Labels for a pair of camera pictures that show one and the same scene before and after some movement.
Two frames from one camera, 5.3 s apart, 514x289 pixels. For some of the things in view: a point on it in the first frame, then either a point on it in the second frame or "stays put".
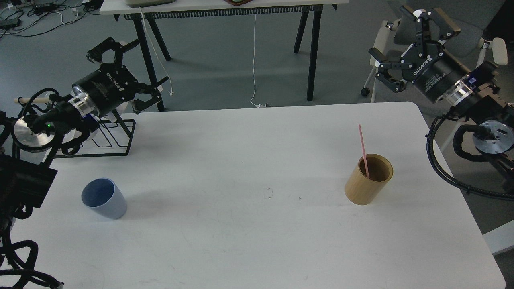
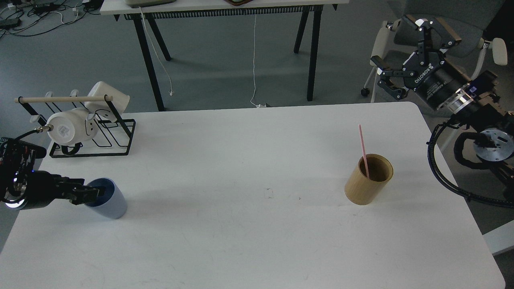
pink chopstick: (365, 158) stays put
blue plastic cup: (104, 196) stays put
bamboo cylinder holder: (361, 190) stays put
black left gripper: (111, 86) -> (37, 189)
